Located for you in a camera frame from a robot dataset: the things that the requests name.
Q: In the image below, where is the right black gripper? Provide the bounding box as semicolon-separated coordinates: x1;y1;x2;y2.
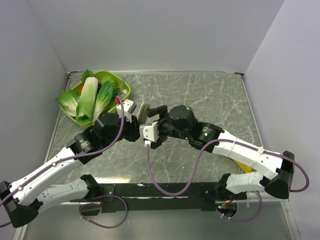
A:
148;105;191;149

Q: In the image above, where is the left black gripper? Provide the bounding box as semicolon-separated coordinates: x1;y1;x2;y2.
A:
102;113;142;148

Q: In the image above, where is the beige remote control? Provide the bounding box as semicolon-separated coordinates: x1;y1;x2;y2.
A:
137;103;151;125

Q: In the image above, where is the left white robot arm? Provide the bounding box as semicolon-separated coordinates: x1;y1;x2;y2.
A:
0;113;140;228

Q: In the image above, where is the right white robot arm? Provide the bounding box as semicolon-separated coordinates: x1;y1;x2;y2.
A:
139;105;294;201

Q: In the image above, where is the green bok choy right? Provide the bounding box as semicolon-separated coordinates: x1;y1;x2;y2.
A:
92;81;119;122

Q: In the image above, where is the long white green cabbage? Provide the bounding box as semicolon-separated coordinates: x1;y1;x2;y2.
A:
75;76;99;125

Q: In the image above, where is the green plastic basket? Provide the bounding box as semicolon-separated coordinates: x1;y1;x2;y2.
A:
57;70;132;126

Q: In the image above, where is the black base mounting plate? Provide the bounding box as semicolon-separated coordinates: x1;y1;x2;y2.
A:
73;182;247;213

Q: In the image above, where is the green lettuce leaf left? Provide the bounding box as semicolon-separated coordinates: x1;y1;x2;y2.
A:
55;89;80;118

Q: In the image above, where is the yellow napa cabbage toy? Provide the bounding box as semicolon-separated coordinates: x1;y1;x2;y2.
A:
234;160;254;174

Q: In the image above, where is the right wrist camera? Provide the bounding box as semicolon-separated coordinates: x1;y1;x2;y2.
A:
139;121;159;147

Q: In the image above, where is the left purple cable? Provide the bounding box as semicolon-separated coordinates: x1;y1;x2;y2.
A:
0;95;129;229

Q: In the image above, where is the aluminium rail frame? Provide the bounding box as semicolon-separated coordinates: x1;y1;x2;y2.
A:
14;72;299;240

